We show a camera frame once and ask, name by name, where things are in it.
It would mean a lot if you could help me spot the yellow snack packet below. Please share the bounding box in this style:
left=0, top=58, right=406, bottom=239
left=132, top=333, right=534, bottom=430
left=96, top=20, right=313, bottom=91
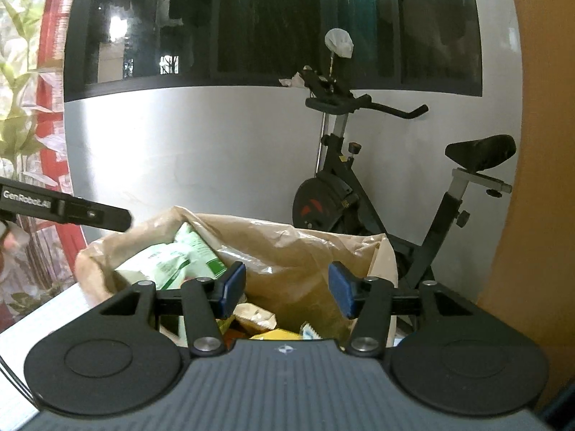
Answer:
left=248, top=328, right=303, bottom=341

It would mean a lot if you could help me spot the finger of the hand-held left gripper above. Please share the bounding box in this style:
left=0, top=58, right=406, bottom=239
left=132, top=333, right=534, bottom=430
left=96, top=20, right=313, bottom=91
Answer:
left=58, top=194, right=134, bottom=233

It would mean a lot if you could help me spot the beige snack packet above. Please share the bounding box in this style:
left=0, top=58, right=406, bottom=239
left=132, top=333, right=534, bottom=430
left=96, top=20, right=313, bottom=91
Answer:
left=234, top=303, right=277, bottom=335

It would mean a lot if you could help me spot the wooden panel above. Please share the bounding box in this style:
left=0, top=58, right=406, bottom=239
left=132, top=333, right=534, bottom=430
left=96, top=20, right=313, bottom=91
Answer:
left=478, top=0, right=575, bottom=414

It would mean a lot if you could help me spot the hanging white plastic bag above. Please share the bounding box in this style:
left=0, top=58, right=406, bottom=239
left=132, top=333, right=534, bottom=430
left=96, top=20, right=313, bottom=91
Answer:
left=324, top=28, right=355, bottom=59

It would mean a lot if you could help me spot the green and white snack packet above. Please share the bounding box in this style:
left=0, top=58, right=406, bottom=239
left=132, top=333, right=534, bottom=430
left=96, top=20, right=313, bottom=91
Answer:
left=112, top=222, right=229, bottom=292

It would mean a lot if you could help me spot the dark framed window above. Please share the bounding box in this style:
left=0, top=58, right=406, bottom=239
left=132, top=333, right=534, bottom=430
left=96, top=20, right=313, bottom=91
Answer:
left=63, top=0, right=483, bottom=102

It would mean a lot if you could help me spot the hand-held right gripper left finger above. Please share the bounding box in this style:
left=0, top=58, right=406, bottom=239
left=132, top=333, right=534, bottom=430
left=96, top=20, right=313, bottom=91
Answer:
left=96, top=261, right=248, bottom=357

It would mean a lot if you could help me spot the plastic-lined cardboard box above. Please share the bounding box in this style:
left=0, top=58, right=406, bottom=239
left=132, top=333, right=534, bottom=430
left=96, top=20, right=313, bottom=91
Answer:
left=74, top=205, right=400, bottom=351

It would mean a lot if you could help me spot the black exercise bike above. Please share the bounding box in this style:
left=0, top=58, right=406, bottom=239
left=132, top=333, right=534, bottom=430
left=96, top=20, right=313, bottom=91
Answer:
left=292, top=65, right=517, bottom=337

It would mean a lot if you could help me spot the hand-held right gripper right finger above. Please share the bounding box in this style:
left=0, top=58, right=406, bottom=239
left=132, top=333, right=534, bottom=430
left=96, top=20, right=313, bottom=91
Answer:
left=329, top=261, right=483, bottom=356

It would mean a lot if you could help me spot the black cable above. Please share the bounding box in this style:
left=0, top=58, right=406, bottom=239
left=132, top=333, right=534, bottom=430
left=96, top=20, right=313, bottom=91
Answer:
left=0, top=354, right=37, bottom=409

